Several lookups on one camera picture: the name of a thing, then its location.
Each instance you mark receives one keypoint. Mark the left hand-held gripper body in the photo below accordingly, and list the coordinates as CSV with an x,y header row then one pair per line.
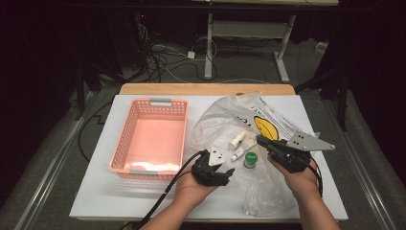
x,y
207,174

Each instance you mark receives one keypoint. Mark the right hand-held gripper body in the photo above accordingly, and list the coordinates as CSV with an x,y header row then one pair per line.
x,y
292,158

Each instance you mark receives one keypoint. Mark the small green-capped bottle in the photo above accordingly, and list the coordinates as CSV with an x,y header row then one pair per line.
x,y
250,158

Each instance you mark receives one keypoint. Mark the white ointment tube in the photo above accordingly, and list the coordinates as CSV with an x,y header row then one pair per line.
x,y
242,151

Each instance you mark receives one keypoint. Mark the clear smiley plastic bag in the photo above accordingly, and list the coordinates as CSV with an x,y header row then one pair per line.
x,y
217,131

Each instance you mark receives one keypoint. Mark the pink plastic basket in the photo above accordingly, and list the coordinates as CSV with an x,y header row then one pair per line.
x,y
153,134

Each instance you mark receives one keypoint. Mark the person's left hand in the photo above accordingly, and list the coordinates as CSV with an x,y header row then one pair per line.
x,y
191,193

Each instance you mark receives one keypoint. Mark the person's right hand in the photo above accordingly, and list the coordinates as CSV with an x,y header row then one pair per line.
x,y
301,185

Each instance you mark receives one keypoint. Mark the black metal stand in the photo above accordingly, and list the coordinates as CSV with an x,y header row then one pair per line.
x,y
79,96
343,102

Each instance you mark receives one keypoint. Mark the white-legged desk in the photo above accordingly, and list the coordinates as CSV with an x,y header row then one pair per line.
x,y
209,48

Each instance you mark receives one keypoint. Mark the beige power strip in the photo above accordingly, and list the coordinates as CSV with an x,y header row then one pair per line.
x,y
321,47

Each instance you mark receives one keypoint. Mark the white power adapter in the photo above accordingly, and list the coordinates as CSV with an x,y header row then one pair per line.
x,y
191,55

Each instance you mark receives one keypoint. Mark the white foam board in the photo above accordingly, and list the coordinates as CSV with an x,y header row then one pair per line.
x,y
95,191

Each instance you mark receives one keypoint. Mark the dark equipment box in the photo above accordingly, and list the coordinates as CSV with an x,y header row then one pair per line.
x,y
127,38

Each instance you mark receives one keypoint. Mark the metal floor rail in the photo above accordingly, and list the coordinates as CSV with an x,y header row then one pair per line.
x,y
51,172
370,185

